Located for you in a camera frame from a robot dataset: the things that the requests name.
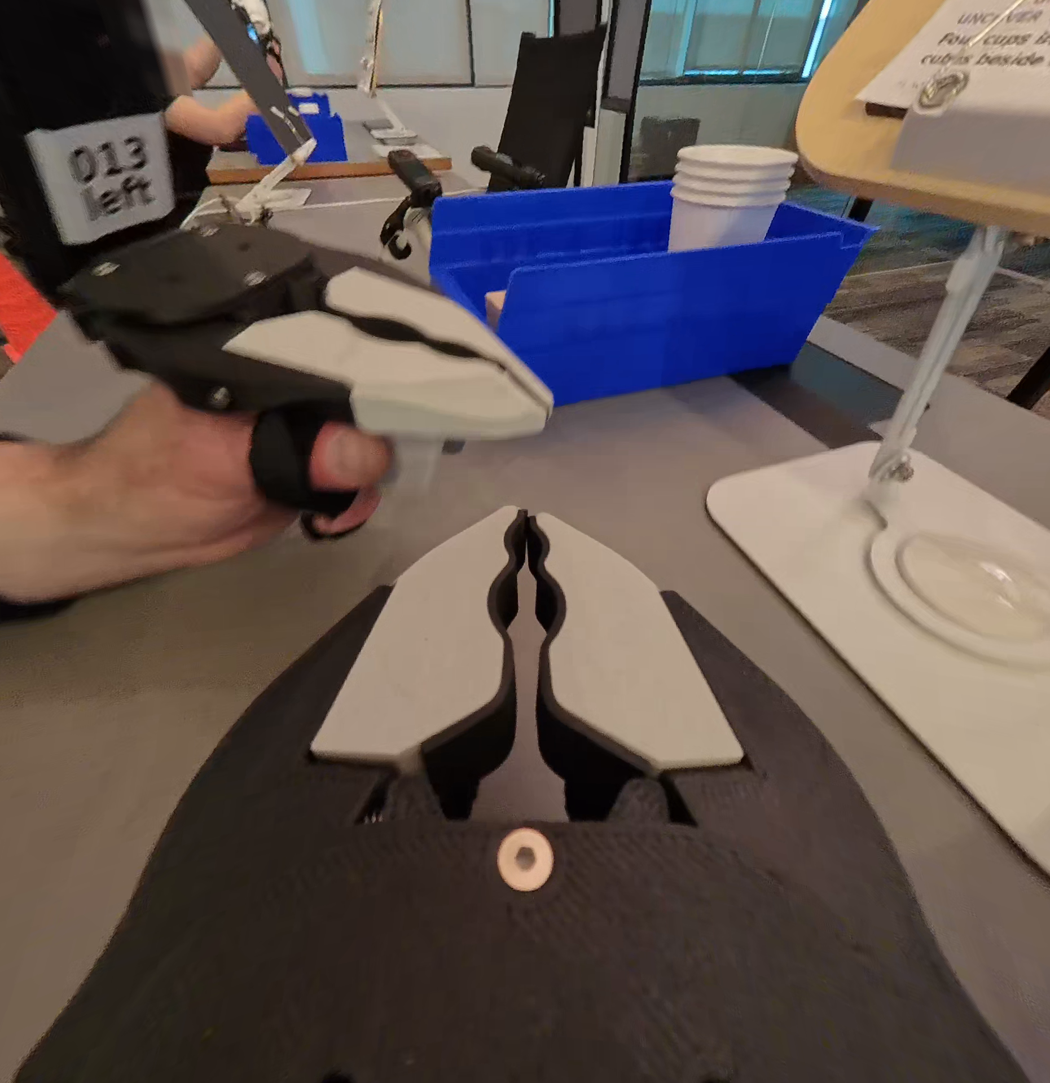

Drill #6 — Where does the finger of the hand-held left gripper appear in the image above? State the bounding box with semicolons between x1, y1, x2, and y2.
222;310;555;439
324;266;547;394

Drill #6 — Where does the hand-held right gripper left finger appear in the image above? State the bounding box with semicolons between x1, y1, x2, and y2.
309;506;530;820

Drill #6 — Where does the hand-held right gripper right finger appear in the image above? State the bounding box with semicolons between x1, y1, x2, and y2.
525;510;748;822

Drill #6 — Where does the blue plastic bin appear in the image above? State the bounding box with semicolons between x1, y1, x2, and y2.
429;180;880;407
245;91;350;167

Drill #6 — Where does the person's left hand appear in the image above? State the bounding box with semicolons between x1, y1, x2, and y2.
0;382;399;606

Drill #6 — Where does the spare black white gripper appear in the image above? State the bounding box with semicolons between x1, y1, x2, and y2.
379;148;445;265
469;146;550;194

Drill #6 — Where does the wooden top table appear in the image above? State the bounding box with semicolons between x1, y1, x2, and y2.
205;89;454;186

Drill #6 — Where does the orange safety vest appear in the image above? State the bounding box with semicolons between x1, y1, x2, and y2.
0;249;59;367

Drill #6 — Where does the grey board book stand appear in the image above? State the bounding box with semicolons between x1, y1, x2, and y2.
179;0;319;228

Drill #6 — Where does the black office chair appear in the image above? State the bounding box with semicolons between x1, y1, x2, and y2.
498;28;609;191

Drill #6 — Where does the instruction sheet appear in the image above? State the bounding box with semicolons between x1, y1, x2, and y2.
855;0;1050;111

